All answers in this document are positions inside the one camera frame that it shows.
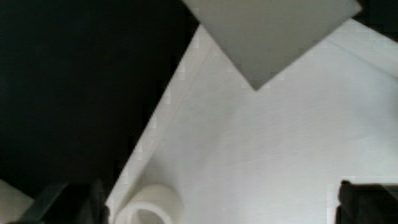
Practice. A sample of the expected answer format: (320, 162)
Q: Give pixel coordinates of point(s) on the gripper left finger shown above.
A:
(69, 204)

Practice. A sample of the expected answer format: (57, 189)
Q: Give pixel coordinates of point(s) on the white square table top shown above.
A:
(254, 147)

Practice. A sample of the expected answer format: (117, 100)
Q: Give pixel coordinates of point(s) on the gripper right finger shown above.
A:
(368, 203)

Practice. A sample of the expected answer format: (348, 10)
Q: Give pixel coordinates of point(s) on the white U-shaped obstacle fence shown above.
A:
(14, 203)

